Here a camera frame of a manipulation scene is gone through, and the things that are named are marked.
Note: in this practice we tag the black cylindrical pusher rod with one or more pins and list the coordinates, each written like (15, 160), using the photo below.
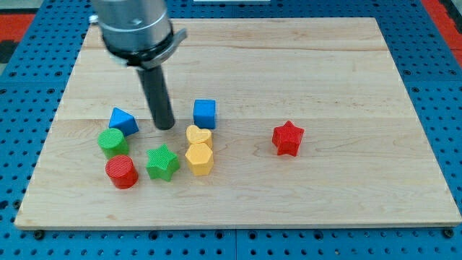
(156, 94)

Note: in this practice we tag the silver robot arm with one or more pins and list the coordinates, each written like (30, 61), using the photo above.
(140, 34)

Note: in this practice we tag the green star block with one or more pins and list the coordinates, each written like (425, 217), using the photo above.
(162, 163)

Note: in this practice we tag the yellow hexagon block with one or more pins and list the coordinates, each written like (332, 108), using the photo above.
(200, 159)

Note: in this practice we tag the red star block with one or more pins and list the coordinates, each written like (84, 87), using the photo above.
(287, 139)

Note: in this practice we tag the blue triangle block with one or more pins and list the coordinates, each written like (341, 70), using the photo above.
(123, 121)

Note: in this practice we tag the blue cube block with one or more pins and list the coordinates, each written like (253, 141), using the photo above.
(204, 114)

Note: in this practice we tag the yellow heart block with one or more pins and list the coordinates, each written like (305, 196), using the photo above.
(195, 135)

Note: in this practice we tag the green cylinder block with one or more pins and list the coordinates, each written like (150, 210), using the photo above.
(112, 142)

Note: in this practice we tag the red cylinder block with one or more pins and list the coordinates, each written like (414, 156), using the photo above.
(121, 171)

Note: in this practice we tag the wooden board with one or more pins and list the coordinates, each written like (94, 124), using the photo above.
(364, 160)

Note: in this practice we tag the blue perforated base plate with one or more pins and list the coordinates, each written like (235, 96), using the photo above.
(36, 75)

